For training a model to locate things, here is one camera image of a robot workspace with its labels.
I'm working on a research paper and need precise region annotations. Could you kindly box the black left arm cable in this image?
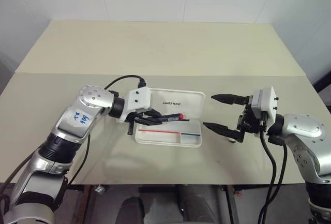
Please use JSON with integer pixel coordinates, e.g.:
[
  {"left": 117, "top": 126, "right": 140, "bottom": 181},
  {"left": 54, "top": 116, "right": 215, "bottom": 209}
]
[{"left": 67, "top": 74, "right": 148, "bottom": 186}]

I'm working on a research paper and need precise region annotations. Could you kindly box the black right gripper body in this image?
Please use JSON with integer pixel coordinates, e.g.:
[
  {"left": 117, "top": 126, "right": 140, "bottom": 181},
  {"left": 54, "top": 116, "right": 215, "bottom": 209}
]
[{"left": 236, "top": 94, "right": 269, "bottom": 135}]

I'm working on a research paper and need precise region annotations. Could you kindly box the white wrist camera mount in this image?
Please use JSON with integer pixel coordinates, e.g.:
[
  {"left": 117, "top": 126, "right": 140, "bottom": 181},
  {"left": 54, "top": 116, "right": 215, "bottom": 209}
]
[
  {"left": 252, "top": 86, "right": 279, "bottom": 120},
  {"left": 117, "top": 86, "right": 151, "bottom": 124}
]

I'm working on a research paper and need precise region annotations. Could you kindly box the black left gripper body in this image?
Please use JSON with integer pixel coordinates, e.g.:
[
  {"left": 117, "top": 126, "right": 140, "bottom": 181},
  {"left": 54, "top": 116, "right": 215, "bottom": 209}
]
[{"left": 126, "top": 109, "right": 156, "bottom": 136}]

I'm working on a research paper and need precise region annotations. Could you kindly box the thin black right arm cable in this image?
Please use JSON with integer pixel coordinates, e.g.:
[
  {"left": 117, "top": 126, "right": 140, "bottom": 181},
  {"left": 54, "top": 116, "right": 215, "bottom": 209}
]
[{"left": 267, "top": 135, "right": 288, "bottom": 224}]

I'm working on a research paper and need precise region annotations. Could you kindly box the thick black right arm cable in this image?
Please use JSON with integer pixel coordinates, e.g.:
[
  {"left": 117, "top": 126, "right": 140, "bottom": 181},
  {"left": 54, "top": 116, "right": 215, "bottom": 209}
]
[{"left": 258, "top": 119, "right": 276, "bottom": 224}]

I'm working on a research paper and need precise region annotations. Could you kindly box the white Unitree pencil case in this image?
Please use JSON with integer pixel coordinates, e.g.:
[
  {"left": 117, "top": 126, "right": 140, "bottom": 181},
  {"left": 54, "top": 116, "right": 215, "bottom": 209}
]
[{"left": 134, "top": 87, "right": 206, "bottom": 148}]

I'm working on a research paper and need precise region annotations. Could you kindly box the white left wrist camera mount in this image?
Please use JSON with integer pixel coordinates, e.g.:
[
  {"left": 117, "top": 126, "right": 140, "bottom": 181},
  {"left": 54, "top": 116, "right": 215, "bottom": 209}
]
[{"left": 117, "top": 86, "right": 151, "bottom": 124}]

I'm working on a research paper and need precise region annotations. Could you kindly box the white sticker with blue writing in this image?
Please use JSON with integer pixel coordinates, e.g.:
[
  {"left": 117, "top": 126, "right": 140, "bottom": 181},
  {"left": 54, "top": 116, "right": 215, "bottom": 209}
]
[{"left": 69, "top": 110, "right": 95, "bottom": 129}]

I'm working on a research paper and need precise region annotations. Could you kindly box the black marker with red cap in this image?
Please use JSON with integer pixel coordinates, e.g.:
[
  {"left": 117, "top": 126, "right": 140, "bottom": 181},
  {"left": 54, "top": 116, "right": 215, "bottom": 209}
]
[{"left": 155, "top": 113, "right": 185, "bottom": 123}]

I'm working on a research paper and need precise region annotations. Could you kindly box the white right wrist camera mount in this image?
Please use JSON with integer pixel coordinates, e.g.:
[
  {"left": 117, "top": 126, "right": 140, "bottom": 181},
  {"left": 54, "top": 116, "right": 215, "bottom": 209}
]
[{"left": 252, "top": 86, "right": 279, "bottom": 120}]

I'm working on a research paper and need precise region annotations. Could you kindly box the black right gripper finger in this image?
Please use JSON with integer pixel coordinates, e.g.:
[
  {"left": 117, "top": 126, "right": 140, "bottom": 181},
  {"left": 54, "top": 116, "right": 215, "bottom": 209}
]
[
  {"left": 202, "top": 122, "right": 246, "bottom": 144},
  {"left": 210, "top": 94, "right": 247, "bottom": 106}
]

